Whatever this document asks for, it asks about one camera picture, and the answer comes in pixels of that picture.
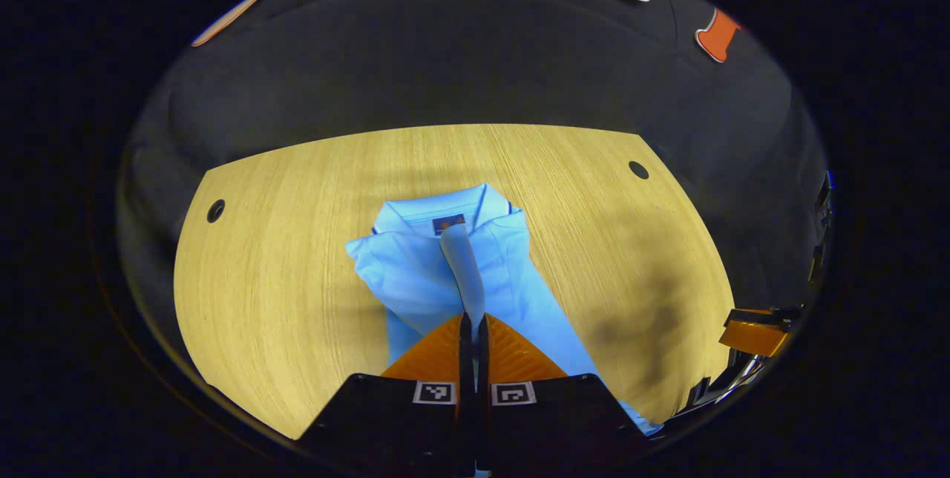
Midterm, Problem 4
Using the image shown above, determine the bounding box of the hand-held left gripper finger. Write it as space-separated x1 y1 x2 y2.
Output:
475 312 655 476
297 312 476 476

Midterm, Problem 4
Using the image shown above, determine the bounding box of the light blue T-shirt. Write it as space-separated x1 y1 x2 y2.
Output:
345 183 663 436

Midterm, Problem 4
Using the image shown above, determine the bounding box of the black backdrop cloth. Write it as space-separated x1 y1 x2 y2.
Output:
115 0 832 360

